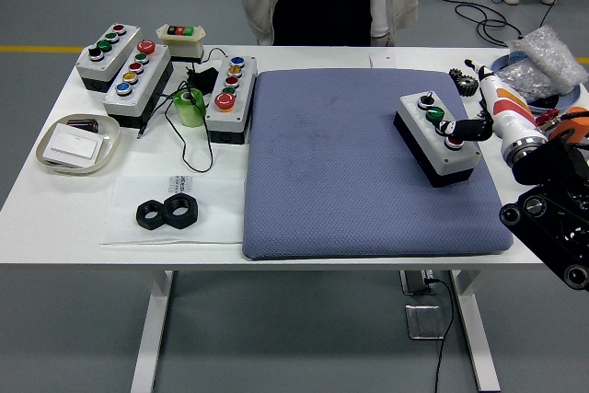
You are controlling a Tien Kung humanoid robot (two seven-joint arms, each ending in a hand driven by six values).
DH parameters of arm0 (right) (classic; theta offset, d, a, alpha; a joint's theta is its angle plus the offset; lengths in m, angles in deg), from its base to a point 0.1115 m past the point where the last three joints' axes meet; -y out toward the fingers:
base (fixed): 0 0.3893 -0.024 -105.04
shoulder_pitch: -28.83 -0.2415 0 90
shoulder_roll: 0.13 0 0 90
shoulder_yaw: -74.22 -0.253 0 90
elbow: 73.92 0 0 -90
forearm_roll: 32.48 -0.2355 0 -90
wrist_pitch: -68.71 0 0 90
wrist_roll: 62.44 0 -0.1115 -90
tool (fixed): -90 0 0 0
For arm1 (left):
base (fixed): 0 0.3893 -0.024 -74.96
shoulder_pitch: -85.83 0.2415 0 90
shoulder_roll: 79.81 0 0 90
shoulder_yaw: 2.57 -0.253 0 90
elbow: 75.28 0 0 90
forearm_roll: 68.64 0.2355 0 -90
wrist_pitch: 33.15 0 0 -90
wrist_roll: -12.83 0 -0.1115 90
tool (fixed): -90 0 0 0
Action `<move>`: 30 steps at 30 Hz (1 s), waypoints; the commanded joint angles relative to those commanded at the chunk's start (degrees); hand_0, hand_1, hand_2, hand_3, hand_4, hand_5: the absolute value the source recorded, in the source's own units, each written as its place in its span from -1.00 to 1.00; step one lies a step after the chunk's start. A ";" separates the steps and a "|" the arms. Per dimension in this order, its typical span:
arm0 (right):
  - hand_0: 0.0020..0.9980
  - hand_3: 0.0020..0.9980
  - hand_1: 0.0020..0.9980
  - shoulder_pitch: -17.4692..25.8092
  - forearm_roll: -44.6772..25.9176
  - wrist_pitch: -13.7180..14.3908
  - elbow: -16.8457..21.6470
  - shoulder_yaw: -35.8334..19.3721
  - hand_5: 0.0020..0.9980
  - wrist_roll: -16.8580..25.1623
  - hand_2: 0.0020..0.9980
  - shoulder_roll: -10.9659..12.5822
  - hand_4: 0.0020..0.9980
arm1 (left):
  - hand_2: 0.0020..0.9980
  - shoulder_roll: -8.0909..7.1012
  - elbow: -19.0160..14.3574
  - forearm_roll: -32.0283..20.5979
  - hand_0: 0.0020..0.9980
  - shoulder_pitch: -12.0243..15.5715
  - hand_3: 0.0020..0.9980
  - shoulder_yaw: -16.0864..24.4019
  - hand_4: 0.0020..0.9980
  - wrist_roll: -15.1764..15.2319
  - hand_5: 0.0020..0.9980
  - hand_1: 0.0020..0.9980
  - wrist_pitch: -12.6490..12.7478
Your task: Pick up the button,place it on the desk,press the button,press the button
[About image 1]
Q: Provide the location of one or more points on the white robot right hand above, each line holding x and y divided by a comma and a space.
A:
506, 107

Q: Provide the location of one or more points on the four-button grey control box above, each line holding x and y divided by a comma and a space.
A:
453, 167

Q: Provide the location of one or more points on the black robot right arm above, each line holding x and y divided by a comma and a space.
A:
552, 218

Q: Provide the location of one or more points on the five-button box with green button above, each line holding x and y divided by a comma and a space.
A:
245, 89

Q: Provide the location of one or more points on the five-button box blue button end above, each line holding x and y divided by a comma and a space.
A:
154, 66

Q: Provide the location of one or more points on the four-button white control box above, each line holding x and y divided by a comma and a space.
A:
118, 50

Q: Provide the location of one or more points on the clear bag of small parts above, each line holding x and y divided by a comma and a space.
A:
529, 82

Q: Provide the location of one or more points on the red clip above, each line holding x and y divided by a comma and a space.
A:
547, 116

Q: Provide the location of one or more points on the black metal gear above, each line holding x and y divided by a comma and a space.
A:
465, 84

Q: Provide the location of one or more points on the blue round plate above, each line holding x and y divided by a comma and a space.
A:
570, 98

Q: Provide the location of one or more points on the bubble wrap bag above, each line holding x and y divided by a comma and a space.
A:
547, 52

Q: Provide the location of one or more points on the orange cylinder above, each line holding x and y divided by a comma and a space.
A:
575, 123

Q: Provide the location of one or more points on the blue-grey fabric mat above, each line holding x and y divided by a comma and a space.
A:
345, 158

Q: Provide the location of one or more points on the grey power strip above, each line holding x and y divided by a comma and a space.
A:
412, 282

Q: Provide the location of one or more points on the metal floor socket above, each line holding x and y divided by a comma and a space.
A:
425, 321

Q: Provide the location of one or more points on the white table leg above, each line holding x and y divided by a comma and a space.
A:
478, 342
152, 328

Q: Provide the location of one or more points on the black power adapter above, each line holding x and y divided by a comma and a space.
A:
204, 78

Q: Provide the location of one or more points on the green tape roll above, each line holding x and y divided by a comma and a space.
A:
191, 111

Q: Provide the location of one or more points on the black hex nut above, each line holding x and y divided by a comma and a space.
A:
149, 223
181, 220

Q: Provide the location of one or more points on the clear plastic bag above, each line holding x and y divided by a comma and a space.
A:
129, 195

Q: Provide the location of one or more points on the beige shallow tray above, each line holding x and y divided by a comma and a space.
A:
107, 131

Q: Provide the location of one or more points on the dark red small item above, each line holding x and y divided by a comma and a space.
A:
85, 124

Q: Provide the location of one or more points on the cream red-green switch box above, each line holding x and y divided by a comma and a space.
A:
184, 46

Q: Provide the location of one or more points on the white flat switch panel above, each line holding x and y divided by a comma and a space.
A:
73, 142

